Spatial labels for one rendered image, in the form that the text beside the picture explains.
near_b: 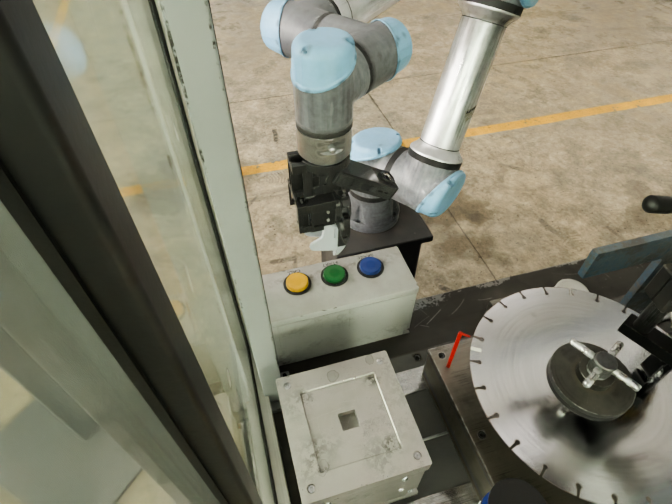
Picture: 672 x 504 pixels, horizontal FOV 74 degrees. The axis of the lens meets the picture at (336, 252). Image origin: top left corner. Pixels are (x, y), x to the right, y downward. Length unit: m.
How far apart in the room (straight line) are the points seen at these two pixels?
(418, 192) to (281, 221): 1.36
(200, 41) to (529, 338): 0.59
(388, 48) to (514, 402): 0.50
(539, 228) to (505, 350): 1.72
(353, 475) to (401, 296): 0.32
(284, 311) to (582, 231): 1.91
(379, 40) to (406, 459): 0.55
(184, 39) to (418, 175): 0.65
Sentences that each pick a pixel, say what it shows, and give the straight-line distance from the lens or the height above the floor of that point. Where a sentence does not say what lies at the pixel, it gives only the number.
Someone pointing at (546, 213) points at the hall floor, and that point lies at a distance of 2.51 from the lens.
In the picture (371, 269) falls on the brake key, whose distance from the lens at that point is 0.83.
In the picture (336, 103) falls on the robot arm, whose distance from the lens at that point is 0.56.
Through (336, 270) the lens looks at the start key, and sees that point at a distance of 0.82.
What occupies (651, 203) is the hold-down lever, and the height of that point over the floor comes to 1.22.
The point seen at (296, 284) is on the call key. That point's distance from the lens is 0.81.
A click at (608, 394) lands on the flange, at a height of 0.96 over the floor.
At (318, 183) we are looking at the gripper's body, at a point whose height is 1.13.
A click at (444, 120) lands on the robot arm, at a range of 0.94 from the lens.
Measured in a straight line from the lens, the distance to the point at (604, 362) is 0.70.
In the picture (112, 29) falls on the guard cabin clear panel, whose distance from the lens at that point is 0.24.
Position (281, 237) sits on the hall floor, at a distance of 2.17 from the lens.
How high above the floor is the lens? 1.54
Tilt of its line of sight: 47 degrees down
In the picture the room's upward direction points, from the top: straight up
